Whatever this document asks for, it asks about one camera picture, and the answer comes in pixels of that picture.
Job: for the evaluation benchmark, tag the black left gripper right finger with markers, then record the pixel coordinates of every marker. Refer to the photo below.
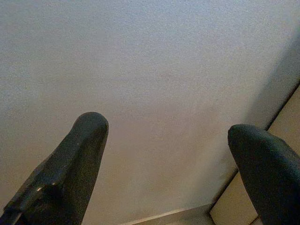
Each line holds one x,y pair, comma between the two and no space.
269,173

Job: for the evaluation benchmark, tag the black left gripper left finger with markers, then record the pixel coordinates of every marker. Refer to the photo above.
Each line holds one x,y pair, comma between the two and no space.
70,168

